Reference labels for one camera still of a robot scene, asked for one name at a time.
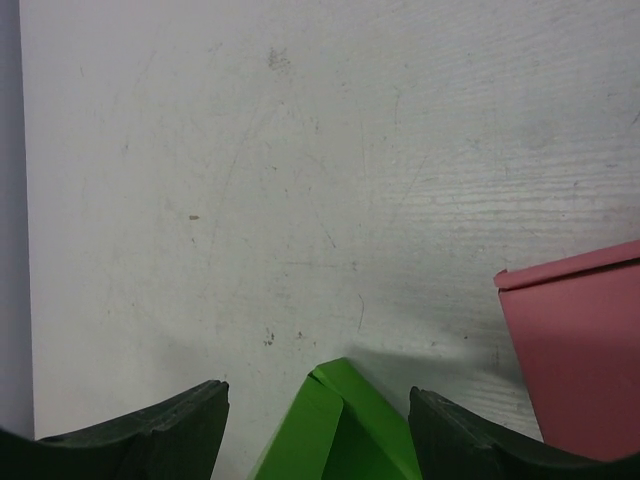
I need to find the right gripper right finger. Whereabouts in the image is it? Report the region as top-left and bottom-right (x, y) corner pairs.
(408, 387), (639, 479)

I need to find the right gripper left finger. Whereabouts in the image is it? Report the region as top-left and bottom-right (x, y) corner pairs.
(1, 380), (229, 479)

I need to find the green paper box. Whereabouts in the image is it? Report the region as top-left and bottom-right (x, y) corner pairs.
(249, 358), (422, 479)

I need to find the pink paper box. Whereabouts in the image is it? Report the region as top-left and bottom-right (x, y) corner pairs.
(494, 241), (639, 461)

